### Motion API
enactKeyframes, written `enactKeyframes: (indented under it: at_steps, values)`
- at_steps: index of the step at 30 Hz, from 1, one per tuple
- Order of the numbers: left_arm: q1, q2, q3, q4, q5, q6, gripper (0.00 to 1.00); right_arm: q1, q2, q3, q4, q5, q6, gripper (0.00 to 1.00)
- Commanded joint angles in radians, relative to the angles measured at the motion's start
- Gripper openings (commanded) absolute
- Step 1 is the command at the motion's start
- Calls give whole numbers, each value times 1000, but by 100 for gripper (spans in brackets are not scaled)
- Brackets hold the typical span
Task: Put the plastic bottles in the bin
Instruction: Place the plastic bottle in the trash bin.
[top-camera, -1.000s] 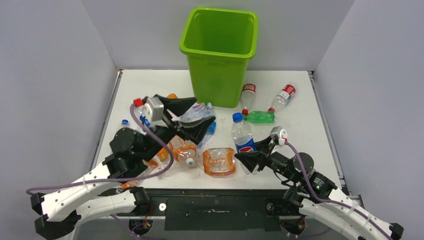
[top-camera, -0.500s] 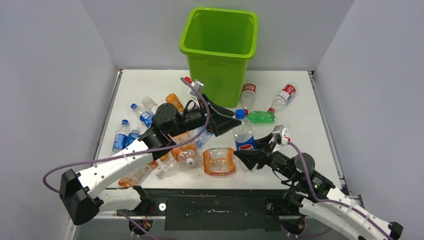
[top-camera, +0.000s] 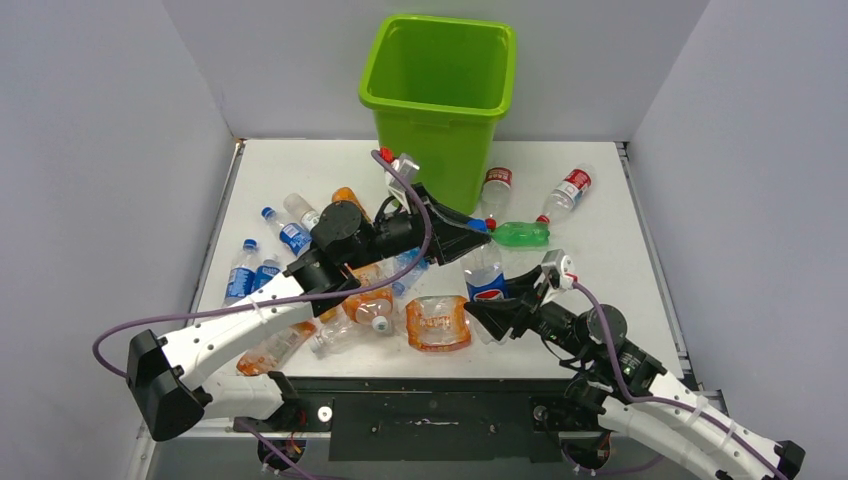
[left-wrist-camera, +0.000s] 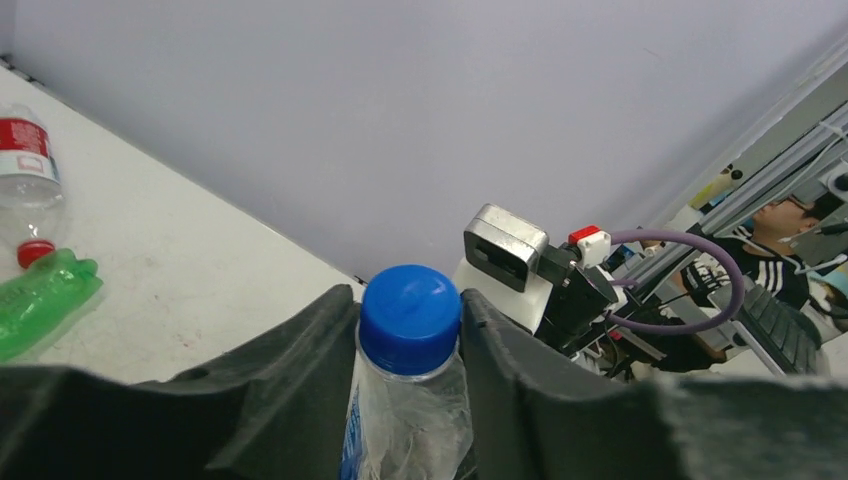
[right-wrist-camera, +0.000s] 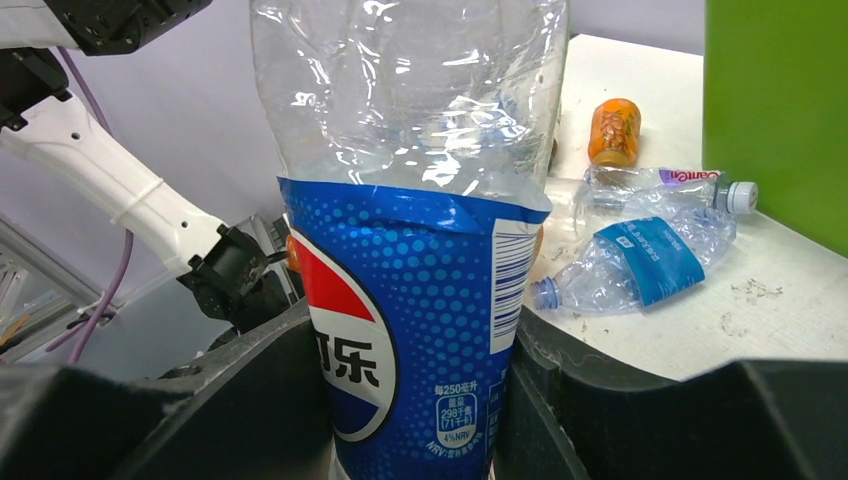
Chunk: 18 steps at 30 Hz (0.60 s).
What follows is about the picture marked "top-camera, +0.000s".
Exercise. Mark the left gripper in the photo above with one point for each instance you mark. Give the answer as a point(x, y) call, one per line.
point(447, 243)

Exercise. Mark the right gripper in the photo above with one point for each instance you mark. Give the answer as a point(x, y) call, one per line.
point(512, 311)

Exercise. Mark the crushed orange label bottle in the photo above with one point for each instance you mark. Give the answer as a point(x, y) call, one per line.
point(437, 323)

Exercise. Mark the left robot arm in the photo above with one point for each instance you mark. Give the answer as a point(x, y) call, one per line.
point(177, 379)

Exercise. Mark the red label bottle near bin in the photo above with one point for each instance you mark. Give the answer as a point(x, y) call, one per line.
point(495, 195)

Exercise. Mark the green plastic bin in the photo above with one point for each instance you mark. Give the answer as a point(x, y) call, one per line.
point(437, 88)

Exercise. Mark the green plastic bottle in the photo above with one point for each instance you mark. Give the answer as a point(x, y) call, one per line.
point(521, 234)

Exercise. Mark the small orange juice bottle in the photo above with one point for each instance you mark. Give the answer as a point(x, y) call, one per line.
point(347, 194)

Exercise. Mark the large orange label bottle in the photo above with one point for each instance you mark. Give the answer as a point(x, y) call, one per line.
point(375, 307)

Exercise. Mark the red label bottle far right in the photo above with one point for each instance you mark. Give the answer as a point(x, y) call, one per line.
point(566, 197)

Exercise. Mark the blue label water bottle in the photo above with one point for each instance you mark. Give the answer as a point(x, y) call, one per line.
point(293, 236)

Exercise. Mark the coffee bottle green cap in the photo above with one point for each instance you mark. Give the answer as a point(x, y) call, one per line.
point(302, 211)

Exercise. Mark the clear crushed bottle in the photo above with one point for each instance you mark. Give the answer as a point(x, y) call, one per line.
point(337, 336)

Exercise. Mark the white cap blue label bottle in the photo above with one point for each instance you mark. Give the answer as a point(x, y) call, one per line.
point(266, 271)

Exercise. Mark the blue cap water bottle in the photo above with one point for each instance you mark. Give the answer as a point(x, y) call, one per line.
point(242, 272)

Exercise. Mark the flat orange label bottle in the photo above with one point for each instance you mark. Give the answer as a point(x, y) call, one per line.
point(274, 351)

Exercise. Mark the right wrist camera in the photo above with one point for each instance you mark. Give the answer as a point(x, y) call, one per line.
point(558, 270)

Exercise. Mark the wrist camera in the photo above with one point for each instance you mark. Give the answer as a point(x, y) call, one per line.
point(402, 166)
point(558, 270)

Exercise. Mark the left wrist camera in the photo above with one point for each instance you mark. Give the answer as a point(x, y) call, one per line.
point(402, 166)

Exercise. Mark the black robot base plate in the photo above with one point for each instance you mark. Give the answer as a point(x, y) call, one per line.
point(410, 419)

